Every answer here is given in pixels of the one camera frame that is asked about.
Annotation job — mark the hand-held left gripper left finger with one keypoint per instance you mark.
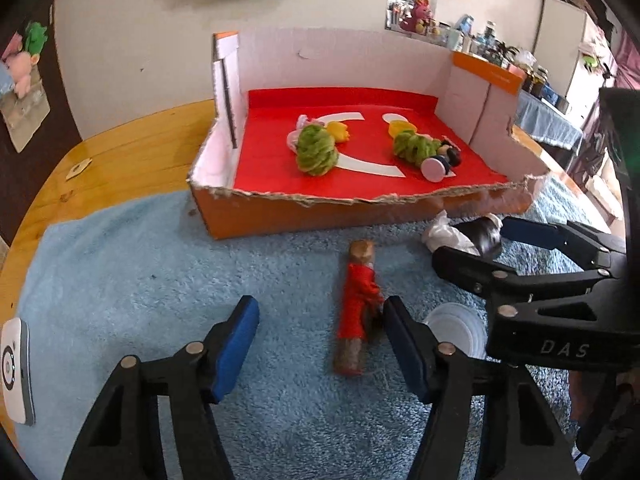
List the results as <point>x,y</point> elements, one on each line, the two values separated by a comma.
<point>232,350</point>

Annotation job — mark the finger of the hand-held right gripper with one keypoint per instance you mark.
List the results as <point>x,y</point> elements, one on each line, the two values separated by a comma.
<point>530,232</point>
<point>465,265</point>

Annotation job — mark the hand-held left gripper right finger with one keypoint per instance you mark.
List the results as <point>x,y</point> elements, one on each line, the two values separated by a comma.
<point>407,350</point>

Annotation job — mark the brown stick with red cloth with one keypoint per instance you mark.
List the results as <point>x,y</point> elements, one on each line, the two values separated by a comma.
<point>356,300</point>

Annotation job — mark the lavender round toy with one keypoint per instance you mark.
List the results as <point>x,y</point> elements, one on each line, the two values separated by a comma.
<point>434,169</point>

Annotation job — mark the small dark figurine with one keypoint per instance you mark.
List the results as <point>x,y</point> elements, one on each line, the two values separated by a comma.
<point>451,152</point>

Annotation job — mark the orange and white cardboard box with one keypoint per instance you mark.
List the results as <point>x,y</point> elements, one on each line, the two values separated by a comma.
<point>350,220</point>

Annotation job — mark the green yarn toy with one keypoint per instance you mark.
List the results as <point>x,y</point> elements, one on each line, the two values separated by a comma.
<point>315,152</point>
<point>412,146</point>

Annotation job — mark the white round lid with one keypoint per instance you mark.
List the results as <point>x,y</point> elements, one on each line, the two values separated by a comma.
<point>455,325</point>

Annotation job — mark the light blue fluffy mat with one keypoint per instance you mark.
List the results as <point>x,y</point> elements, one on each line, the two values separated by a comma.
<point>200,285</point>

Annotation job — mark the cloth covered side table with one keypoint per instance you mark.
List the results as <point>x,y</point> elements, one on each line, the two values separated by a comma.
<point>545,122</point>

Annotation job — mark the red paper sheet white shapes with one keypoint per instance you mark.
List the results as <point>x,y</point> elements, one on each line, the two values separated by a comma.
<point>370,180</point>

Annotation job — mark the yellow plastic cap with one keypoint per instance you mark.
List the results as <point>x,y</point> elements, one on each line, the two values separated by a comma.
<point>400,127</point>

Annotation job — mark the row of bottles and jars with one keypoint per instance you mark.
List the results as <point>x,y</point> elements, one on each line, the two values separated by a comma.
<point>500,52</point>

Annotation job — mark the yellow duck toy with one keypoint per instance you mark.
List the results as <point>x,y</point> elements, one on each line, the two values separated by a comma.
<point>339,131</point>

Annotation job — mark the white framed board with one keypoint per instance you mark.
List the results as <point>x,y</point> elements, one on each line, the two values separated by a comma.
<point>562,35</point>

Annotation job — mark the white rounded device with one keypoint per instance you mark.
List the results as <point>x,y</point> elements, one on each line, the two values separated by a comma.
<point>17,375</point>

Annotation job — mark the small round sticker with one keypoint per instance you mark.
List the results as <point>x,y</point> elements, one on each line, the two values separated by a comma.
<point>77,168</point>

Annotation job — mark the pink dragon plush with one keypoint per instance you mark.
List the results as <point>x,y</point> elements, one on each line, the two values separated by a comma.
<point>417,15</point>

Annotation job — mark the dark brown door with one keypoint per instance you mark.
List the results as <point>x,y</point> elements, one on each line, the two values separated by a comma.
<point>55,110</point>

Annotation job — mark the beige hanging cloth organiser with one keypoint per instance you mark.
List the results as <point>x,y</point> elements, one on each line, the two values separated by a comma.
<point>25,120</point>

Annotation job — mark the pink plush toy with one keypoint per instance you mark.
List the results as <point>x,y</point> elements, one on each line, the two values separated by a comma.
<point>22,72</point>

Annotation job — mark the green plush toy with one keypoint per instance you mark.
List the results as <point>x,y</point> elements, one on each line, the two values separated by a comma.
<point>36,37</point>

